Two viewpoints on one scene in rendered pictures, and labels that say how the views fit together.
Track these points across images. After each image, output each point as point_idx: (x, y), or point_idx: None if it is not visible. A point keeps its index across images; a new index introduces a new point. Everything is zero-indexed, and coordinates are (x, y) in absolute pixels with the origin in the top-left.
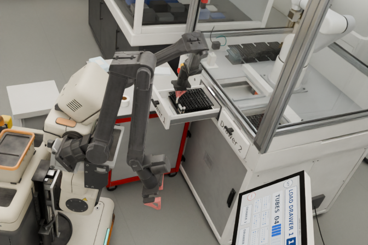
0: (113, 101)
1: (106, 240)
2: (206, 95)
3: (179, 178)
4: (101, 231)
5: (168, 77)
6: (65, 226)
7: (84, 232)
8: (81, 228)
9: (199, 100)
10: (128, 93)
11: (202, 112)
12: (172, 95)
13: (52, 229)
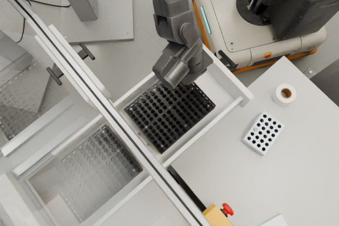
0: None
1: (205, 21)
2: (144, 133)
3: (170, 168)
4: (215, 23)
5: (246, 224)
6: (247, 16)
7: (228, 16)
8: (233, 19)
9: (152, 108)
10: (290, 127)
11: (140, 81)
12: (205, 101)
13: None
